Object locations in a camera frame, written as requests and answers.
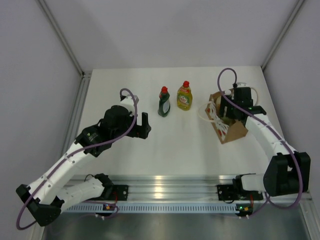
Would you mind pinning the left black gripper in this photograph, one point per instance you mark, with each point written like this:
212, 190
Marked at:
140, 131

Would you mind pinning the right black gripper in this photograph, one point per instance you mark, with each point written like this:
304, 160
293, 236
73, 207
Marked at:
226, 103

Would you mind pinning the green dish soap bottle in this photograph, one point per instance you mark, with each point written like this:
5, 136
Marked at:
164, 105

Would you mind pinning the clear red-capped bottle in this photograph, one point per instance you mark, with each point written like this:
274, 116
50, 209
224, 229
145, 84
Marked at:
184, 97

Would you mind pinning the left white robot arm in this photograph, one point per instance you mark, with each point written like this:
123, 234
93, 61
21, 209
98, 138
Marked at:
47, 197

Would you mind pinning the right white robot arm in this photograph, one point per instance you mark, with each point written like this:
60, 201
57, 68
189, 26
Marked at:
288, 170

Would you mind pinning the cream pump lotion bottle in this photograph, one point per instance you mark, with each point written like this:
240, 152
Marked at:
218, 100

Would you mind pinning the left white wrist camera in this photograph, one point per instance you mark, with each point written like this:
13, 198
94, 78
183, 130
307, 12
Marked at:
127, 102

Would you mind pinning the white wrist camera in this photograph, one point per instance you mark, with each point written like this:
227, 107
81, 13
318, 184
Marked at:
240, 85
127, 102

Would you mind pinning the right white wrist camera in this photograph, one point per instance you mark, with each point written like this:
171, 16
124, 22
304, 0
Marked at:
240, 85

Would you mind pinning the left aluminium frame post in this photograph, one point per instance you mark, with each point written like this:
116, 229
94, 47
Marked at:
44, 7

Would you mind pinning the aluminium frame post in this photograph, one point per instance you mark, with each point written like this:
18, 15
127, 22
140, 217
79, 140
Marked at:
285, 28
44, 7

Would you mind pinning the aluminium mounting rail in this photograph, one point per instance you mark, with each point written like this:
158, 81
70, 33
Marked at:
172, 188

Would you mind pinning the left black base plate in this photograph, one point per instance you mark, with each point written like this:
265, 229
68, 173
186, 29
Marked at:
119, 193

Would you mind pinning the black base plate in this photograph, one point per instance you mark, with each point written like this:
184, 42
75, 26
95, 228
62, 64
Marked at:
226, 193
119, 193

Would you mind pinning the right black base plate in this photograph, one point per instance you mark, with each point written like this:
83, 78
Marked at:
226, 193

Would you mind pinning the white slotted cable duct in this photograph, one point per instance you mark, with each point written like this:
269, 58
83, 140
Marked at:
125, 207

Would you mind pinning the right aluminium frame post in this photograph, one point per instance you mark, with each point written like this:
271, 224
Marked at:
285, 28

